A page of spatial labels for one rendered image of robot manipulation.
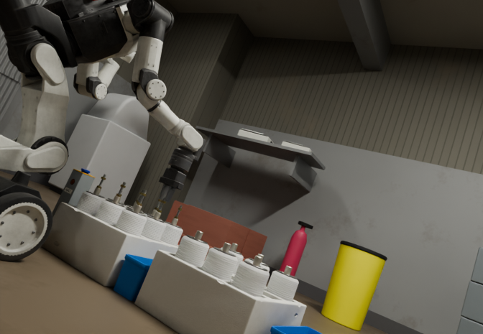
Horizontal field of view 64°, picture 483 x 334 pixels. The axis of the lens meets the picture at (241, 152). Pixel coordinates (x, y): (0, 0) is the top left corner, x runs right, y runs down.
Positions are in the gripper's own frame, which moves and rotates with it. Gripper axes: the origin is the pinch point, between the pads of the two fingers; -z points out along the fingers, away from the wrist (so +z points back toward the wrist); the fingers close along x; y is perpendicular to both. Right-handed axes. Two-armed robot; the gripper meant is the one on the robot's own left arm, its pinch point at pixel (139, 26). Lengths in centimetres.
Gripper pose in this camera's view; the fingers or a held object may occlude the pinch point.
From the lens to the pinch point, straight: 226.1
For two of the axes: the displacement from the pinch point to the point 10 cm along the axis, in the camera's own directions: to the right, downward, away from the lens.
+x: 9.6, 2.7, -0.6
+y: 1.2, -6.1, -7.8
